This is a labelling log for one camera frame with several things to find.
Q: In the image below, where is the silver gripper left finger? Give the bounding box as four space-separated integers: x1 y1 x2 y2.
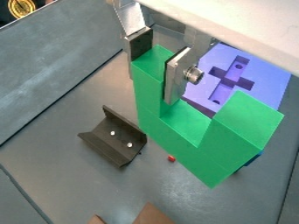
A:
112 0 154 61

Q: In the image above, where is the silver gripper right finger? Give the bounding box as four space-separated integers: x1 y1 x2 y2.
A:
163 26 215 105

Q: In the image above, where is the black U-channel bracket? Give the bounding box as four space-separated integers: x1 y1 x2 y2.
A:
79 106 147 167

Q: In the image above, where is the purple board with cross slot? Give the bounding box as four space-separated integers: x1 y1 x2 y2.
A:
182 44 291 117

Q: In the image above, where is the brown wooden block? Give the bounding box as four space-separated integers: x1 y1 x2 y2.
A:
87 202 175 224

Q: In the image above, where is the blue cylindrical peg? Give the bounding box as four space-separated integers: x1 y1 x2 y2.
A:
234 150 265 174

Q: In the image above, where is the round gold black emblem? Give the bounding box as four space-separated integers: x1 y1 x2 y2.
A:
8 0 36 18

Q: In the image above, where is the green U-shaped block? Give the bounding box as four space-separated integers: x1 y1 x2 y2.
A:
131 45 285 188

